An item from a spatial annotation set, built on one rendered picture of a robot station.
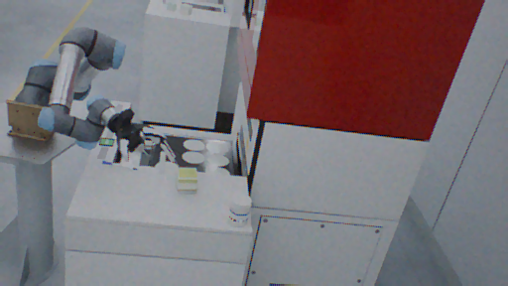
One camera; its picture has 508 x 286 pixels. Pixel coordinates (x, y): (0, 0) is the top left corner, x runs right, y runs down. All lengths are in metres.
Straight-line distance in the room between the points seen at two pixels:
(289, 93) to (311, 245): 0.75
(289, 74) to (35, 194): 1.38
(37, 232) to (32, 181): 0.31
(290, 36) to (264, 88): 0.22
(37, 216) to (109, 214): 0.97
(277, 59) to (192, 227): 0.66
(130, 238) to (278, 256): 0.78
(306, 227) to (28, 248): 1.41
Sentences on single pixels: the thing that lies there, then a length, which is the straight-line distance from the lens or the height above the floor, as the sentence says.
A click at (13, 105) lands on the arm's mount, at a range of 2.45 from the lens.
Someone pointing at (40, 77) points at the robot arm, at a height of 1.07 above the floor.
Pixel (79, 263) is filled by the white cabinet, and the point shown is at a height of 0.76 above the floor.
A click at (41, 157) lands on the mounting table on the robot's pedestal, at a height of 0.82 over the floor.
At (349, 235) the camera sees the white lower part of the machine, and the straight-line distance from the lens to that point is 2.32.
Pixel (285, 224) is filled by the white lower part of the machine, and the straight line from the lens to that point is 2.22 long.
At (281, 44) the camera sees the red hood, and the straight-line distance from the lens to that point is 1.82.
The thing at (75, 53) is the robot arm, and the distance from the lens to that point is 2.07.
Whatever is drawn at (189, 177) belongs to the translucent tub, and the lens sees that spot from 1.87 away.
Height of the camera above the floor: 2.06
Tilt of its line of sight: 28 degrees down
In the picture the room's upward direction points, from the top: 11 degrees clockwise
